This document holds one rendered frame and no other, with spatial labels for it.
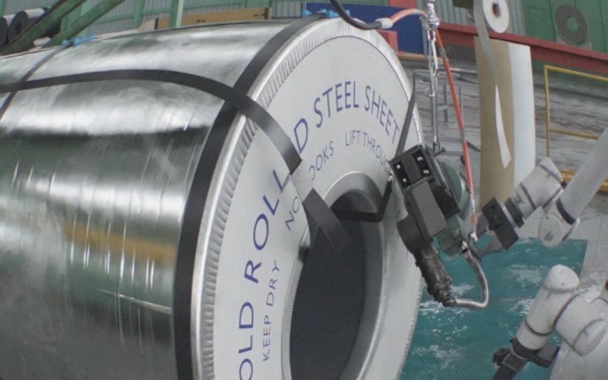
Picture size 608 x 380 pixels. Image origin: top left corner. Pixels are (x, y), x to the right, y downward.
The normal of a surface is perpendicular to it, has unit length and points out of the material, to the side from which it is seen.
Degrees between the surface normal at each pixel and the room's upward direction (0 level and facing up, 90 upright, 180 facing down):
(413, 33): 90
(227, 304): 90
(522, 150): 90
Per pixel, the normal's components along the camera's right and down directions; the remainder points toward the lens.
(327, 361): -0.26, -0.61
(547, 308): -0.78, 0.11
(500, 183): -0.48, 0.16
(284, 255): 0.92, 0.08
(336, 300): -0.39, -0.02
